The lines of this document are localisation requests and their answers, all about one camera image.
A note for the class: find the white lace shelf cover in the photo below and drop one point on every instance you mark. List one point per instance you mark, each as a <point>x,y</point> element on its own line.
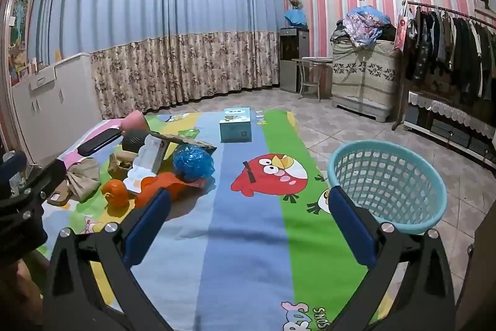
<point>445,106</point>

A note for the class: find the blue cloth bundle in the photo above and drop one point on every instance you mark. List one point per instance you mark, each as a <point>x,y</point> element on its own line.
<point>296,17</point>

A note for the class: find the small potted plant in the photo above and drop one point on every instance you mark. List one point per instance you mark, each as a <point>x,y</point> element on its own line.
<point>295,3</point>

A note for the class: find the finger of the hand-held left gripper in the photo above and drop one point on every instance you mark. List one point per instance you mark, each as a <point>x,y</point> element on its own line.
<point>46,178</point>
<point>11,164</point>

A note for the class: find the row of hanging clothes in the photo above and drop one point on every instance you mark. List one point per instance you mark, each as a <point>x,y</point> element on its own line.
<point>445,44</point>

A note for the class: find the pink cup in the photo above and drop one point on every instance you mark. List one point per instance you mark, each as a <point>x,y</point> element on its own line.
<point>133,121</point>

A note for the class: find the beige paper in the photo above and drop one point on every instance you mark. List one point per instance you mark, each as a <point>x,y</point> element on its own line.
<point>83,178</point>

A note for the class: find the brown snack wrapper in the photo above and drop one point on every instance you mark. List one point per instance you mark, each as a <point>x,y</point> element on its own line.
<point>182,140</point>

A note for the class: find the brown phone case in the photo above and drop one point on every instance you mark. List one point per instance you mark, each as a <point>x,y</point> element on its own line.
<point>58,200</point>

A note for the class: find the grey water dispenser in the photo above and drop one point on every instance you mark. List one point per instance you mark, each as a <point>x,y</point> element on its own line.
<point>290,63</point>

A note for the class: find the small orange peel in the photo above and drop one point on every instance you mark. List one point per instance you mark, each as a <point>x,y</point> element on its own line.
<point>147,184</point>

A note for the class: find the cartoon bird printed blanket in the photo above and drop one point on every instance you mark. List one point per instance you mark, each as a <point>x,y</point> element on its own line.
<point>240,257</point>

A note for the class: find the teal cardboard box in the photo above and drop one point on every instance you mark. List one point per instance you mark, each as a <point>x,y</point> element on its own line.
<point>235,133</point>

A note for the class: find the white cabinet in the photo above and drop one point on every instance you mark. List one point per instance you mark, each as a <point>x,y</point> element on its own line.
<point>46,110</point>

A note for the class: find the metal clothes rack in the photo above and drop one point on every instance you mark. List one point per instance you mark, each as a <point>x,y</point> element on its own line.
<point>438,8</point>

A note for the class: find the blue crumpled plastic bag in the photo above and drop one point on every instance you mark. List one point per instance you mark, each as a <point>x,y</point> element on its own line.
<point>193,162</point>

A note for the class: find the folding table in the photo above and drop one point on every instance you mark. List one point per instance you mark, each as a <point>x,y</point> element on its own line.
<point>310,60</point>

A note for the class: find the blue curtain with floral hem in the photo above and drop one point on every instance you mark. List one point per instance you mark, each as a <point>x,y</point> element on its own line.
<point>155,24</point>

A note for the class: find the wall poster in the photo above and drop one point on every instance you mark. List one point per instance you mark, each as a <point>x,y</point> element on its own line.
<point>19,13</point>

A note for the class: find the large orange peel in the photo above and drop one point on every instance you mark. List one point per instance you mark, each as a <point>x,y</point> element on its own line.
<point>115,193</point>

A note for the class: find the black case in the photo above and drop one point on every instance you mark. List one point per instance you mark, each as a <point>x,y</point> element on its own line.
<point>99,143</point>

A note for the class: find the light blue plastic basket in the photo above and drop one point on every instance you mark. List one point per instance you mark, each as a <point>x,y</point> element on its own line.
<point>410,224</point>

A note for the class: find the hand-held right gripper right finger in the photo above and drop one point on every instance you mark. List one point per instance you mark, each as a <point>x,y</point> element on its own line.
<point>350,226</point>

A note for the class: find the pile of clothes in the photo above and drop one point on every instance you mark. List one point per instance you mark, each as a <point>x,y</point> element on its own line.
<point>364,24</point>

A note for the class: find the person's left forearm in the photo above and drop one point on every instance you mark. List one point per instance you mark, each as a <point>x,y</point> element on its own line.
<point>21,296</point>

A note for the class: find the pink hanging bag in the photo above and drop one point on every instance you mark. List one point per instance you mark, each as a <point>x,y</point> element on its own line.
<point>403,28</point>

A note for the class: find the chest under patterned cloth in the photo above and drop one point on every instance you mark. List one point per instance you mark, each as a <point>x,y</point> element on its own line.
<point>364,79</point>

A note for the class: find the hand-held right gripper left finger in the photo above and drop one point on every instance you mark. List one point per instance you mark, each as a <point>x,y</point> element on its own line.
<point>149,226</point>

